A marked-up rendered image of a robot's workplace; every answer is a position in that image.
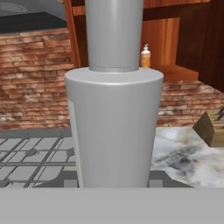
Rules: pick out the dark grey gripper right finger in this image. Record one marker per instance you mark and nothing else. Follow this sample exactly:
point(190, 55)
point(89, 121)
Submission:
point(157, 178)

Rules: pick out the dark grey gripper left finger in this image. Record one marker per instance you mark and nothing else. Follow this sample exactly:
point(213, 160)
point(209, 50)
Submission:
point(68, 178)

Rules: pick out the amber soap dispenser white pump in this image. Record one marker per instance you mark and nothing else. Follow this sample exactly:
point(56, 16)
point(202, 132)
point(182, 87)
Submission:
point(145, 58)

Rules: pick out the dark wooden cabinet door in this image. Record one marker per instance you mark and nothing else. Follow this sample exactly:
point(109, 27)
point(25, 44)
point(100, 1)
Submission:
point(204, 43)

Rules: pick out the grey hob with black grates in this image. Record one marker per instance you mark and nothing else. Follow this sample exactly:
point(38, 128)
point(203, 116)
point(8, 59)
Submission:
point(32, 157)

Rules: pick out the wooden knife block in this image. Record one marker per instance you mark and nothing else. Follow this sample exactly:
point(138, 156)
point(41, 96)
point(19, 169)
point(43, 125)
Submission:
point(211, 129)

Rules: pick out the grey range hood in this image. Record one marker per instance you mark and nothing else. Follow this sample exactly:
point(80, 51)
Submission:
point(29, 17)

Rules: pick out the open wooden wall cabinet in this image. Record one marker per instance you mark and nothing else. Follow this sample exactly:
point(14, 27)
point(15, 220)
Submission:
point(175, 38)

